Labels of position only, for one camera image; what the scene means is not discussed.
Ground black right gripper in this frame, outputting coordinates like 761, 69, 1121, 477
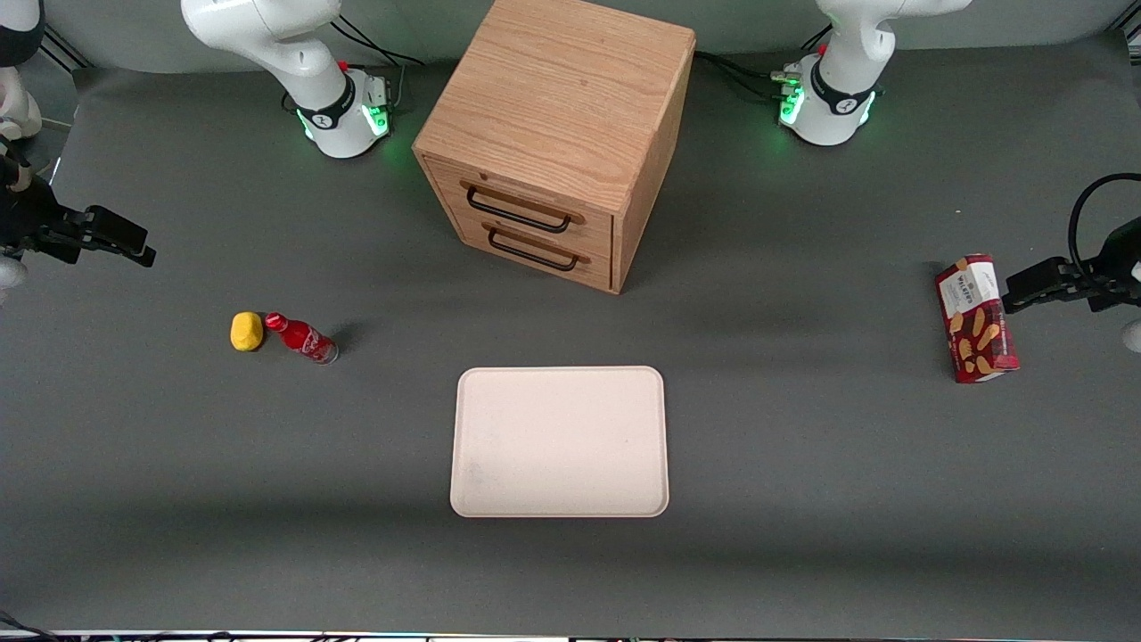
0, 177, 158, 269

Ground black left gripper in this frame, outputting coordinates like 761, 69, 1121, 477
1004, 217, 1141, 316

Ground red coke bottle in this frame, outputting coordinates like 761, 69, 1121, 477
264, 312, 340, 366

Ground beige rectangular tray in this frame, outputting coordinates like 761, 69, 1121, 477
449, 366, 670, 519

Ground red tartan shortbread box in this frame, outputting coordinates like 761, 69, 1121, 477
934, 253, 1022, 384

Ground wooden two-drawer cabinet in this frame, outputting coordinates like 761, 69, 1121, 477
412, 0, 697, 295

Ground black left gripper cable loop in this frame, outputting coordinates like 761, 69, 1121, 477
1068, 173, 1141, 273

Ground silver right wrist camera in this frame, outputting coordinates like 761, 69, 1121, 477
0, 257, 29, 309

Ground black right arm base cables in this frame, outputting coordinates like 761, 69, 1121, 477
328, 18, 427, 112

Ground black arm base cables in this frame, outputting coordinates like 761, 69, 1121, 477
694, 25, 834, 103
328, 18, 427, 112

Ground black left arm base cables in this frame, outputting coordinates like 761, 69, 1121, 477
694, 25, 834, 103

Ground black metal drawer handle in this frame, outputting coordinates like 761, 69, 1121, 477
482, 223, 591, 272
460, 180, 587, 235

